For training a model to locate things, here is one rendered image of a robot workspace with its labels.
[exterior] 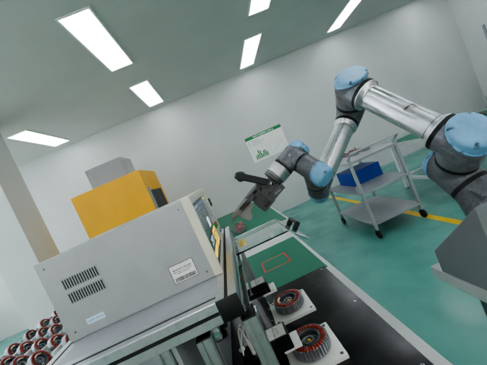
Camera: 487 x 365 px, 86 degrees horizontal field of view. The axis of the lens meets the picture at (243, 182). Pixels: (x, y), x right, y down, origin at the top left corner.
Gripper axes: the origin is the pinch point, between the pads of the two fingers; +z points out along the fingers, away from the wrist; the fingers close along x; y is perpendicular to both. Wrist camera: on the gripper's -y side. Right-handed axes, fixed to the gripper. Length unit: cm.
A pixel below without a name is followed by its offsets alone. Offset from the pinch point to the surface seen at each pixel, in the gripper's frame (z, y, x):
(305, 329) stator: 10.0, 36.4, -17.1
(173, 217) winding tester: 6.9, -14.2, -28.5
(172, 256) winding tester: 14.1, -8.2, -28.5
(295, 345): 13.5, 33.1, -23.2
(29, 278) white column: 264, -116, 277
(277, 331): 14.6, 28.1, -20.5
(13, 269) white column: 268, -139, 277
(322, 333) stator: 6.5, 37.7, -22.2
